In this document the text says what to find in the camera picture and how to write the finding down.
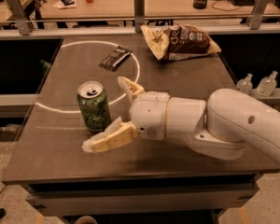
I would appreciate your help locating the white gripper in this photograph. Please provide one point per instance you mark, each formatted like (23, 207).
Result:
(149, 113)

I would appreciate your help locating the green soda can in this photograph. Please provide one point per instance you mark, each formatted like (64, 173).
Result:
(93, 104)

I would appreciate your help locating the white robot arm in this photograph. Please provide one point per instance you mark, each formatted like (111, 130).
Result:
(220, 127)

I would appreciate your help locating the dark chocolate bar wrapper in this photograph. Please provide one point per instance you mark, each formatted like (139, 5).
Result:
(112, 61)

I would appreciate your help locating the brown and cream chip bag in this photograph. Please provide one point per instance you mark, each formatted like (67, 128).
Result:
(179, 42)

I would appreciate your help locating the green bottle beside table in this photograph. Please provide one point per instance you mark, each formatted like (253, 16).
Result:
(45, 66)

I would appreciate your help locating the clear sanitizer bottle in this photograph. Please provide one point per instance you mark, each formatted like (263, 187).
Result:
(267, 84)
(245, 84)

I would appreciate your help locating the black mesh cup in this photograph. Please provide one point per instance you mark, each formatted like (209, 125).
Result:
(200, 4)

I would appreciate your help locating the grey metal bracket middle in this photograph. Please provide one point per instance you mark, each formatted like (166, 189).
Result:
(139, 14)

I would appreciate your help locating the grey metal bracket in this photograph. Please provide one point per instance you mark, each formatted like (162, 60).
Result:
(24, 25)
(255, 19)
(139, 14)

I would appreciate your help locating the grey metal bracket left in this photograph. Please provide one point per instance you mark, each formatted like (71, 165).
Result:
(24, 25)

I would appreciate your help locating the grey metal bracket right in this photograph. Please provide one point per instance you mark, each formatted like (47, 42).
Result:
(255, 19)

